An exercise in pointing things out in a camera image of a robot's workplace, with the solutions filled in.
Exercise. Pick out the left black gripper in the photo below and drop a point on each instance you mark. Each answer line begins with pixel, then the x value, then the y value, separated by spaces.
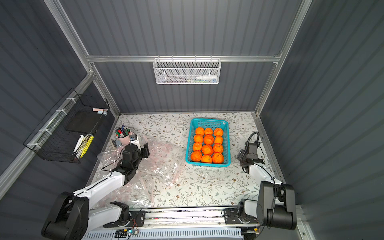
pixel 144 151

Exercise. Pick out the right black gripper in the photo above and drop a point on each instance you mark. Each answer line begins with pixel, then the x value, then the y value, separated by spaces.
pixel 245 160

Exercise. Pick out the clear pink-dotted zip-top bag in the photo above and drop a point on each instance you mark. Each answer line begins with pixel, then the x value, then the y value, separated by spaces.
pixel 138 193

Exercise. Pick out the orange from cluster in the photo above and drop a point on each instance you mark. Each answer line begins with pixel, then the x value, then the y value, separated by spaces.
pixel 198 138

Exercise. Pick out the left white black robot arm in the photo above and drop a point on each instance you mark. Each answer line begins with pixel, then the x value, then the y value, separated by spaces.
pixel 72 215

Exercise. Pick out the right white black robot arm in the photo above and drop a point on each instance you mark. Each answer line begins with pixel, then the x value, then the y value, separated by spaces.
pixel 276 204

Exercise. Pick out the pink pen cup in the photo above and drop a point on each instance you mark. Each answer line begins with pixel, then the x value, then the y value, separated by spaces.
pixel 123 135

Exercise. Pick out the teal plastic basket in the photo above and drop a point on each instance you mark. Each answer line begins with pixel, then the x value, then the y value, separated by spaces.
pixel 216 159

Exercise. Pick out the yellow marker in basket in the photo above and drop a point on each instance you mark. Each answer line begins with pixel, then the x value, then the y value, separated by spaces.
pixel 84 146

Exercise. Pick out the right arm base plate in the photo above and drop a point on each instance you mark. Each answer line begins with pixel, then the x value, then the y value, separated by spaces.
pixel 233 216

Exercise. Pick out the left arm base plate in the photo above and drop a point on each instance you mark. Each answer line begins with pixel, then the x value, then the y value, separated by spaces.
pixel 129 220

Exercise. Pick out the black wire wall basket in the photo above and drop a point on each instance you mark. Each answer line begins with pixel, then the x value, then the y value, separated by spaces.
pixel 59 139

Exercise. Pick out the white wire wall basket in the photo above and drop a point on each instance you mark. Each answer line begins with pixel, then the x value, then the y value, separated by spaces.
pixel 187 72

